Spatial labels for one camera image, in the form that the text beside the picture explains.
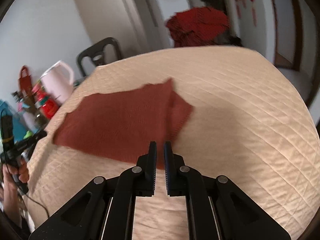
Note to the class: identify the red felt bag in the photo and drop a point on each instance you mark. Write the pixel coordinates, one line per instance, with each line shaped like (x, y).
(25, 85)

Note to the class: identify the white electric kettle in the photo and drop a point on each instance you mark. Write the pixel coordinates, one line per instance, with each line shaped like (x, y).
(57, 85)

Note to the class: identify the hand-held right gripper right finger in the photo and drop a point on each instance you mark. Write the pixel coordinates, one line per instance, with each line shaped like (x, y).
(167, 165)

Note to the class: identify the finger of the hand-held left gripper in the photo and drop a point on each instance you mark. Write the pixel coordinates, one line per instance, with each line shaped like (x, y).
(35, 138)

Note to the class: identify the brown framed door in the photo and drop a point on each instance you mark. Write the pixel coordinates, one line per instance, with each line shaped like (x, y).
(296, 30)

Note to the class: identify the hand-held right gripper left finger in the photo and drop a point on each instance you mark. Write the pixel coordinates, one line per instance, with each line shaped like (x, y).
(151, 160)

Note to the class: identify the brown ribbed knit sweater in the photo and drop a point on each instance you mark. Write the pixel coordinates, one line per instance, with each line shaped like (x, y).
(112, 125)

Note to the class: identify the white refrigerator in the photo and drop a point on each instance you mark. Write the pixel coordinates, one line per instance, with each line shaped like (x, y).
(107, 12)

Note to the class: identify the glass jar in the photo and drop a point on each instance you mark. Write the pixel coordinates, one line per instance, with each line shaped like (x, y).
(40, 120)

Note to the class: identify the person's left hand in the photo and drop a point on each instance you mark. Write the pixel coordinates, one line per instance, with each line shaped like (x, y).
(23, 173)

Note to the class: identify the person's left forearm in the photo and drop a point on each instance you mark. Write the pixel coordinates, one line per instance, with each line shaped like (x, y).
(11, 215)

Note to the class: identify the red antler water bottle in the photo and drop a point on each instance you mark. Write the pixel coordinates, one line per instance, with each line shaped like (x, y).
(50, 108)

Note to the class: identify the black chair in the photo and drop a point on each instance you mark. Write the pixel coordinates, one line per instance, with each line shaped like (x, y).
(110, 43)

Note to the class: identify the cream quilted blanket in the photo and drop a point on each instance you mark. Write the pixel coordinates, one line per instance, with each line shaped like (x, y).
(237, 130)

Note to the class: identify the red checkered cloth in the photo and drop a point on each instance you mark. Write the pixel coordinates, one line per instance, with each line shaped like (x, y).
(197, 25)

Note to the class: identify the green frog cup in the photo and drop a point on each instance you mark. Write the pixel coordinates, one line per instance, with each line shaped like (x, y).
(28, 135)

